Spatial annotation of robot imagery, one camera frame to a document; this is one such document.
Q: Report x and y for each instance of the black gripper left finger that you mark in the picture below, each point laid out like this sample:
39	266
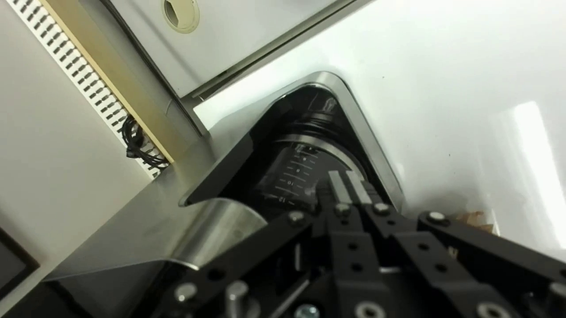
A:
306	254

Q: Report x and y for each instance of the white mini fridge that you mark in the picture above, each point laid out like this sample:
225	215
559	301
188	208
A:
448	89

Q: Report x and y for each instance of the glass coffee carafe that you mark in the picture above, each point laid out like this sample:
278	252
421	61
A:
301	160

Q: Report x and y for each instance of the beige round grommet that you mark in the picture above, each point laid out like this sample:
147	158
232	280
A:
179	13

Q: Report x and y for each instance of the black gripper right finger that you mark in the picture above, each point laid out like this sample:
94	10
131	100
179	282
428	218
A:
448	259

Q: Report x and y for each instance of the black steel coffeemaker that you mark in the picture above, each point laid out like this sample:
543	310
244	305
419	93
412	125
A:
147	231

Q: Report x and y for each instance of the beige perforated rail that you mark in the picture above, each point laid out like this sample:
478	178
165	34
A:
82	72

